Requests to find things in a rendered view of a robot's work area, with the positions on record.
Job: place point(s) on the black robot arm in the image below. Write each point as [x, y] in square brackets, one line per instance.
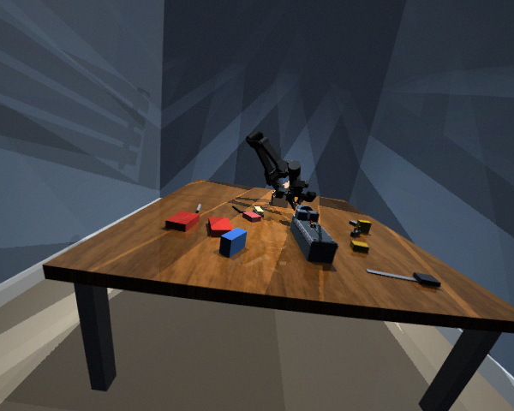
[264, 149]

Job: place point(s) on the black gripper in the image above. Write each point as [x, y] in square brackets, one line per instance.
[308, 197]

